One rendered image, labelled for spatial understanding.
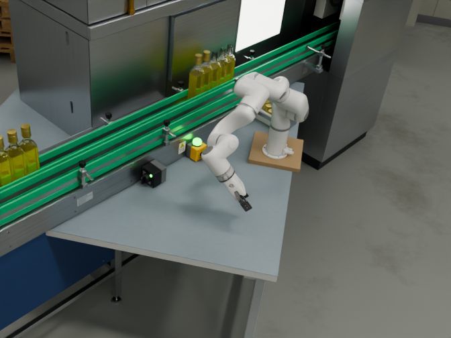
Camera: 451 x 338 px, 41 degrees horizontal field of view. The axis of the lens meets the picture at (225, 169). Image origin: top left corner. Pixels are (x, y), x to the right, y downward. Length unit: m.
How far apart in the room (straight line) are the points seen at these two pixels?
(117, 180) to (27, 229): 0.44
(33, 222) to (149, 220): 0.47
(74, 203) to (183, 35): 0.99
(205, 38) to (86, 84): 0.70
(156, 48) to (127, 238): 0.94
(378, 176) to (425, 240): 0.64
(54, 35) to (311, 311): 1.89
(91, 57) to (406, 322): 2.11
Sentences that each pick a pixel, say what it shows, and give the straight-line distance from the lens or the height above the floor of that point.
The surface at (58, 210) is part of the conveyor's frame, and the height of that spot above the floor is 0.83.
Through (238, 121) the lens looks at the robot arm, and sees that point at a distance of 2.38.
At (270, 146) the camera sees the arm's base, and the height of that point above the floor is 0.83.
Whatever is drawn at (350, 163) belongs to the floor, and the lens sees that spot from 4.37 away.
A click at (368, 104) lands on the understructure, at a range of 4.36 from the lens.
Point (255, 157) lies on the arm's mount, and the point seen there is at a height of 0.77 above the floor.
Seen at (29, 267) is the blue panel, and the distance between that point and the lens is 2.60.
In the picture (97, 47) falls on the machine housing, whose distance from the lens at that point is 2.64.
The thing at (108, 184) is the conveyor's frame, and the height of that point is 0.83.
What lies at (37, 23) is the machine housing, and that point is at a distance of 2.90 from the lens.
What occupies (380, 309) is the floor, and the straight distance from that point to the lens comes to 3.43.
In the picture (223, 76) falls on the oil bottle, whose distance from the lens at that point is 3.06.
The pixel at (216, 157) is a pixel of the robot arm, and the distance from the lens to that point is 2.26.
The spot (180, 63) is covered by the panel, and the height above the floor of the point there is 1.06.
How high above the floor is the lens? 2.48
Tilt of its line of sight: 38 degrees down
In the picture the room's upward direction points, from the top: 8 degrees clockwise
